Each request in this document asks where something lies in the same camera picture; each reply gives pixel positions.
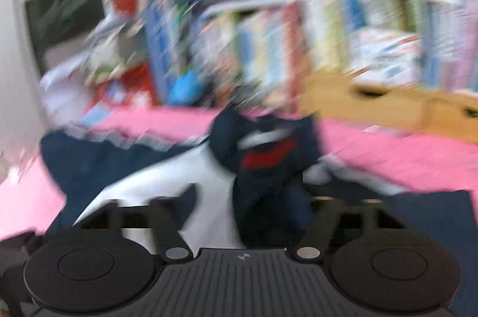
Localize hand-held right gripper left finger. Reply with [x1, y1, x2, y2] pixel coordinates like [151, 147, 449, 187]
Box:
[105, 198, 194, 261]

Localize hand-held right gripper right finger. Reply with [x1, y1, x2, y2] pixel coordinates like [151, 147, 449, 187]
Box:
[294, 198, 379, 261]

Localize navy white red-striped jacket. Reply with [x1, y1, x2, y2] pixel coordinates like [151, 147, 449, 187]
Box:
[40, 108, 478, 250]

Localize pink rabbit-print blanket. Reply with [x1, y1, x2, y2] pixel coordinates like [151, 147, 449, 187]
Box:
[0, 106, 478, 317]

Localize light blue booklet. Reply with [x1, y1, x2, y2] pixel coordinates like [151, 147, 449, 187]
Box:
[78, 104, 113, 127]

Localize wooden drawer organiser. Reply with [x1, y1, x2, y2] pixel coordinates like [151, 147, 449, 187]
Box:
[301, 73, 478, 142]

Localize blue plush ball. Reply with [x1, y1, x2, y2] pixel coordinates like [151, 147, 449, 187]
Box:
[168, 71, 206, 107]

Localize row of tall blue workbooks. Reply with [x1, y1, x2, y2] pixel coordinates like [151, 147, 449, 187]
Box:
[144, 0, 180, 105]

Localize pencil-print paper box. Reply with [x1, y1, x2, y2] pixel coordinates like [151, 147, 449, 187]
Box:
[351, 30, 422, 86]

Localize stack of papers and booklets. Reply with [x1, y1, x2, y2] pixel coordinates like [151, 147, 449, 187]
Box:
[86, 15, 150, 82]

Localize row of short colourful books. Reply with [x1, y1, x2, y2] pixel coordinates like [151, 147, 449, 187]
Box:
[187, 4, 303, 105]

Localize long row of children's books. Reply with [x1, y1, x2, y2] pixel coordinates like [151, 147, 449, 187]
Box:
[295, 0, 478, 94]

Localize small red plastic basket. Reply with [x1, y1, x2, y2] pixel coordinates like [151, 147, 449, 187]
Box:
[112, 0, 139, 15]

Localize white shelf board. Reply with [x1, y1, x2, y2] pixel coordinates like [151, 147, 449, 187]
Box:
[202, 0, 299, 15]

